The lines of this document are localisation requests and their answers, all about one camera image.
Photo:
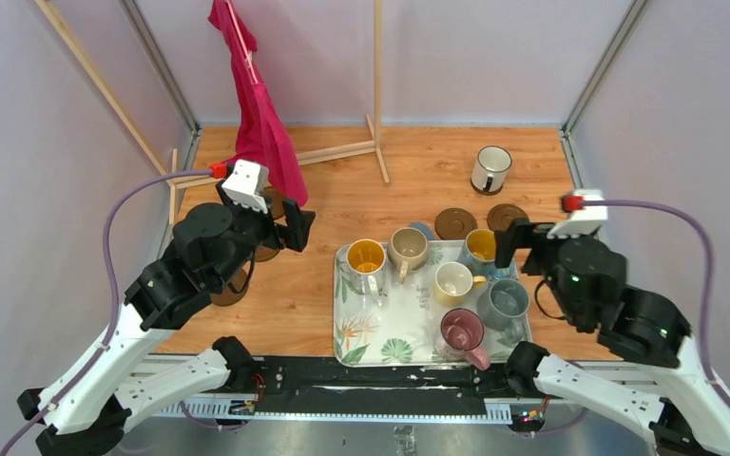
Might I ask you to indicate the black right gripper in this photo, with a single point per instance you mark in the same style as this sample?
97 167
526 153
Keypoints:
532 235

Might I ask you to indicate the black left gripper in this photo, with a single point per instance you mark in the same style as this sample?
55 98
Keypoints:
295 235

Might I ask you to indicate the plain dark brown coaster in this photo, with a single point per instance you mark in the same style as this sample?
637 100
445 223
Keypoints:
233 291

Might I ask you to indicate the amber brown coaster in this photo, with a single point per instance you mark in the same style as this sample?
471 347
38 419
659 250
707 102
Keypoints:
264 253

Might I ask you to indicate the ringed brown coaster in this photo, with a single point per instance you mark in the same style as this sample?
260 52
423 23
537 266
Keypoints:
274 199

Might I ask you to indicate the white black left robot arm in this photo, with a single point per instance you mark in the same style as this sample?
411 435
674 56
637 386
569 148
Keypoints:
91 407

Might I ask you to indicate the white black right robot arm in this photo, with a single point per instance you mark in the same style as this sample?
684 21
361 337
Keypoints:
588 281

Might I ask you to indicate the dark wooden coaster right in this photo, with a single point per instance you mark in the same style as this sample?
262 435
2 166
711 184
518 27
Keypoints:
501 216

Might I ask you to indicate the dark wooden coaster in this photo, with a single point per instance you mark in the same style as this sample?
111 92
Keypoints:
454 223
501 216

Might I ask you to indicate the dark wooden coaster centre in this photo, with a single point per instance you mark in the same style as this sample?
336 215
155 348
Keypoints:
454 223

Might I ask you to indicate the blue coaster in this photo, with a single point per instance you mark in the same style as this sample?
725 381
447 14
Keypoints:
425 229

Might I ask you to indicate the blue mug yellow inside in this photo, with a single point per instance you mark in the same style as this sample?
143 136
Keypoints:
478 253

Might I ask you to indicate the pale yellow mug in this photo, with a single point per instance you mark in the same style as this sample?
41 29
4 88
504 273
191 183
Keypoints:
453 281

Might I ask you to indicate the grey ceramic mug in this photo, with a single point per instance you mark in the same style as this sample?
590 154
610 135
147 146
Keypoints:
503 302

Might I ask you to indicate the white enamel mug black rim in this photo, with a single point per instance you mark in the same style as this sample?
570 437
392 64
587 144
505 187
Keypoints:
492 165

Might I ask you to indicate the glass mug yellow inside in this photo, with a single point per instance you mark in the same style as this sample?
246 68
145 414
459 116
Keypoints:
367 258

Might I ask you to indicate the beige ceramic mug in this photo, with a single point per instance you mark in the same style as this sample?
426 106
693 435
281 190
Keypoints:
408 251

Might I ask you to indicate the pink ceramic mug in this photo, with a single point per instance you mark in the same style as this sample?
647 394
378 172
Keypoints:
460 335

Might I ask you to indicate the magenta cloth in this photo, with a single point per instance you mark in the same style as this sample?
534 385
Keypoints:
261 137

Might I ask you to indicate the floral white serving tray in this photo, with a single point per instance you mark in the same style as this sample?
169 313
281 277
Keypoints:
396 329

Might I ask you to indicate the wooden drying rack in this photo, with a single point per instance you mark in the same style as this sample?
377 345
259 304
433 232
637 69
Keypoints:
139 25

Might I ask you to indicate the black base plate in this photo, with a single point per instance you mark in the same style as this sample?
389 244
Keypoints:
297 384

